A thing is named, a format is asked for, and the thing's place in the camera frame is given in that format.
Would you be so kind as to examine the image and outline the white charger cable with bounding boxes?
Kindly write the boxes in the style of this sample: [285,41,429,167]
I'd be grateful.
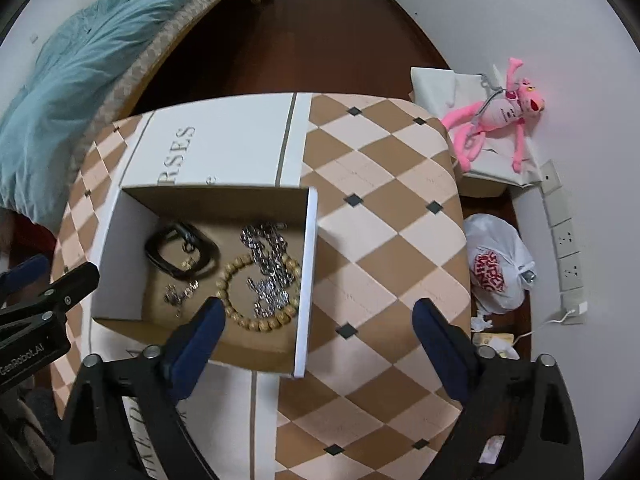
[515,310,576,342]

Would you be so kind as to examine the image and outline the white cloth bag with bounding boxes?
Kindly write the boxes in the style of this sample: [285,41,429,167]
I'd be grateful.
[410,66,543,187]

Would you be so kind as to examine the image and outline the wooden bead bracelet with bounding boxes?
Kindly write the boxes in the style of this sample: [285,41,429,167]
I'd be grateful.
[215,253,302,333]

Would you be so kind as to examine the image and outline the silver charm bracelet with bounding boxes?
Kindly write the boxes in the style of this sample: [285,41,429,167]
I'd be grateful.
[164,280,201,317]

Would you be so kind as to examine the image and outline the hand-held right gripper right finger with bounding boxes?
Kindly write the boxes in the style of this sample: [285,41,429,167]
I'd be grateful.
[412,297,586,480]

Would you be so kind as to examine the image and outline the white plastic bag red print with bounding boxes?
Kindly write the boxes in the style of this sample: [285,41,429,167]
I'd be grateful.
[464,213,537,315]

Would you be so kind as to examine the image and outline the cardboard box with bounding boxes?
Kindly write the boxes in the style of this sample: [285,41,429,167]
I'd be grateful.
[92,185,319,378]

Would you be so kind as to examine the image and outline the checked printed tablecloth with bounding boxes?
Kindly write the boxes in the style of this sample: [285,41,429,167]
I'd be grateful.
[50,91,473,480]

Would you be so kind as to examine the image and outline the pink plush toy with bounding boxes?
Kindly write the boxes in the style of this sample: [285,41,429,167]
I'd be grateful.
[440,56,546,173]

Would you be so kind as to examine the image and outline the black smart band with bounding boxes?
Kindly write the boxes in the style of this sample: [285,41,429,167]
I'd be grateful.
[145,221,220,278]

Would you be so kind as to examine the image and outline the white power strip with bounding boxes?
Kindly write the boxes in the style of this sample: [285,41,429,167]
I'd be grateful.
[540,160,588,326]

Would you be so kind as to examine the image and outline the blue duvet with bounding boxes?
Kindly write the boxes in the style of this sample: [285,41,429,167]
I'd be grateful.
[0,0,218,223]

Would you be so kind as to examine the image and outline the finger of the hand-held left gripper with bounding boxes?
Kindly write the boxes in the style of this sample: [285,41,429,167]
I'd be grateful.
[0,261,101,328]
[0,254,51,296]

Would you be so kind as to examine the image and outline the yellow and white paper packets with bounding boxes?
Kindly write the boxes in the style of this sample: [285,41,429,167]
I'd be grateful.
[472,332,521,361]

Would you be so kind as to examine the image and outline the chunky silver chain bracelet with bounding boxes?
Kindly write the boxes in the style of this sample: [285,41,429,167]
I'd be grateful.
[240,221,291,281]

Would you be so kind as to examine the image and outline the thin silver chain bracelet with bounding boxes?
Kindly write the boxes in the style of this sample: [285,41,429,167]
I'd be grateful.
[246,265,296,317]

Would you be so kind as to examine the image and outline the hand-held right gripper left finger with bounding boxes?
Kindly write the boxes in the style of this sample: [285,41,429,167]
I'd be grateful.
[59,296,227,480]

